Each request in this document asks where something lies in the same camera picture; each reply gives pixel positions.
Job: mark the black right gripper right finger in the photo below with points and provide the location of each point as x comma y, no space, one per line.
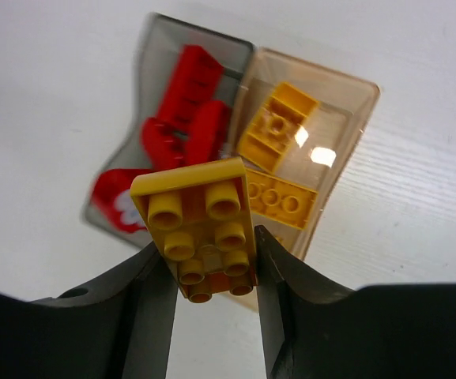
313,327

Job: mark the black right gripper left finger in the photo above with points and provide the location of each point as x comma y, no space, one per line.
117,325

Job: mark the yellow lego plate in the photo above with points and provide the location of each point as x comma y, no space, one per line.
200,221

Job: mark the yellow lego brick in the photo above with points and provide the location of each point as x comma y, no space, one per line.
272,130
280,200

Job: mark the red lego brick from stack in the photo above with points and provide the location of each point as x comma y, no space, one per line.
193,82

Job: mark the red yellow lego stack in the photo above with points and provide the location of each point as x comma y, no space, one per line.
111,195

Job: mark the red curved lego brick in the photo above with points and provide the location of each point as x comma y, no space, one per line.
207,133

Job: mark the smoky grey plastic container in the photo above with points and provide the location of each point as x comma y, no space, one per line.
158,51

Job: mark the clear tan plastic container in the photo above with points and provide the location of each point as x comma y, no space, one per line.
322,147

